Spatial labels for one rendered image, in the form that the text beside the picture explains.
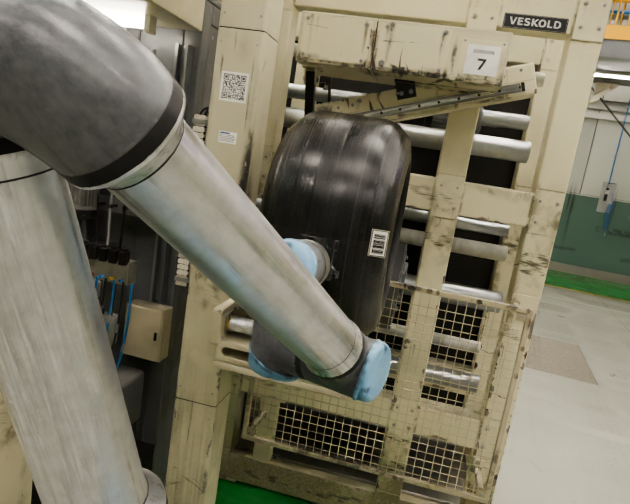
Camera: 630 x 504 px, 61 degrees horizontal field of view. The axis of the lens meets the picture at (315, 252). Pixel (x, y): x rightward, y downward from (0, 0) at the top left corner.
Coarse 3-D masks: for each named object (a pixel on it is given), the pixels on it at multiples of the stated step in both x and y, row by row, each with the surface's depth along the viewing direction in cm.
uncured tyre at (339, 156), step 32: (320, 128) 126; (352, 128) 126; (384, 128) 127; (288, 160) 121; (320, 160) 120; (352, 160) 119; (384, 160) 120; (288, 192) 119; (320, 192) 118; (352, 192) 116; (384, 192) 118; (288, 224) 118; (320, 224) 117; (352, 224) 116; (384, 224) 118; (352, 256) 116; (352, 288) 119; (384, 288) 158; (352, 320) 126
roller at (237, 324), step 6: (228, 318) 140; (234, 318) 140; (240, 318) 140; (246, 318) 141; (228, 324) 141; (234, 324) 140; (240, 324) 139; (246, 324) 139; (252, 324) 139; (228, 330) 142; (234, 330) 140; (240, 330) 140; (246, 330) 139
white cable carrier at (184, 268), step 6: (198, 114) 143; (198, 126) 143; (204, 126) 145; (198, 132) 145; (204, 132) 146; (204, 138) 146; (204, 144) 148; (180, 258) 150; (180, 264) 150; (186, 264) 154; (180, 270) 150; (186, 270) 151; (180, 276) 151; (186, 276) 151; (180, 282) 151
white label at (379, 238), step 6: (372, 234) 116; (378, 234) 116; (384, 234) 116; (372, 240) 116; (378, 240) 116; (384, 240) 116; (372, 246) 116; (378, 246) 116; (384, 246) 117; (372, 252) 116; (378, 252) 117; (384, 252) 117
